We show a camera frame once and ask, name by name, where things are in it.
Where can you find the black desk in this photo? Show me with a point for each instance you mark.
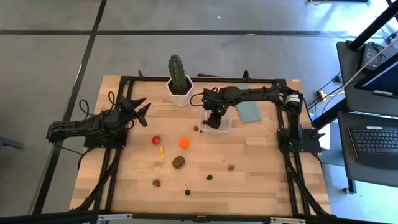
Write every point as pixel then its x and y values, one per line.
pixel 349 77

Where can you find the clear plastic container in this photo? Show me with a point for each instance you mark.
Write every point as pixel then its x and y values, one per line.
pixel 227 126

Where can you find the black aluminium table frame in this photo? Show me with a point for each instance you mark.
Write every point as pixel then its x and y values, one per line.
pixel 155 80

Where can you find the teal folded cloth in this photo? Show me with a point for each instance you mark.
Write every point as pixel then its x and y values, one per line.
pixel 248 113

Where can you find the black computer monitor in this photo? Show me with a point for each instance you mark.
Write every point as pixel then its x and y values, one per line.
pixel 382 77

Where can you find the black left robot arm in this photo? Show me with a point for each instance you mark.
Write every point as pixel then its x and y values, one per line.
pixel 71 127

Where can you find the orange toy fruit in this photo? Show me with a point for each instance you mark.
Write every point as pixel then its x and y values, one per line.
pixel 184 143

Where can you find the green cactus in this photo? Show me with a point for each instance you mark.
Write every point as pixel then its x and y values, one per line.
pixel 177 74

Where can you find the dark round berry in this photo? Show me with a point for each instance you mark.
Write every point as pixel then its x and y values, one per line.
pixel 209 177

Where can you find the black diagonal frame post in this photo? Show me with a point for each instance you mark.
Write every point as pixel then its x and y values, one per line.
pixel 373 26

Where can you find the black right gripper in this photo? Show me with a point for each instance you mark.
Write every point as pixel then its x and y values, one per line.
pixel 217 101

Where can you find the small yellow banana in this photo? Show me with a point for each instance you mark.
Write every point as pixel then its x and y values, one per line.
pixel 161 153

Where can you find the dark oval berry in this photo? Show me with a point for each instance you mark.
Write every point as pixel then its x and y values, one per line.
pixel 187 192

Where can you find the silver bracket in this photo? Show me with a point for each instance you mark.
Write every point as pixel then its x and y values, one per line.
pixel 113 216
pixel 287 220

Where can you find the yellow plug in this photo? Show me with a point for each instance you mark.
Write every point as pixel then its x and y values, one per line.
pixel 322 94

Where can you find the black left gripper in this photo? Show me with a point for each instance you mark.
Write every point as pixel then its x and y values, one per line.
pixel 122 116

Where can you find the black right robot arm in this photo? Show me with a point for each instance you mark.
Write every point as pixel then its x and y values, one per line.
pixel 258 93

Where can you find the small red strawberry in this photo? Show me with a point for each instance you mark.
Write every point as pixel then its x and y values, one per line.
pixel 231 168
pixel 196 128
pixel 156 183

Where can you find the black power adapter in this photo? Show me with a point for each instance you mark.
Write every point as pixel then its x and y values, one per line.
pixel 370 54

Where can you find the black keyboard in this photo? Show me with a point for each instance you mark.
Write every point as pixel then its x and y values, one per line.
pixel 373 146

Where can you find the brown kiwi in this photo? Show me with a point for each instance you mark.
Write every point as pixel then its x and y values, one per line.
pixel 178 162

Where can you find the large red strawberry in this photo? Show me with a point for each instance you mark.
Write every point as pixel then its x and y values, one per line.
pixel 156 140

